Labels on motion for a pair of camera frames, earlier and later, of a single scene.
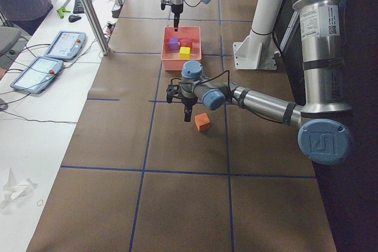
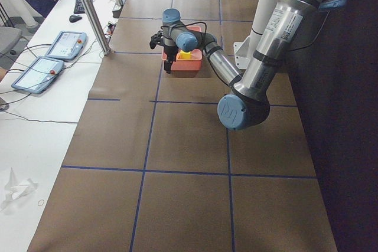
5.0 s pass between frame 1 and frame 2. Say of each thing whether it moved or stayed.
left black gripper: moved
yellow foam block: stayed
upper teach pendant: stayed
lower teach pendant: stayed
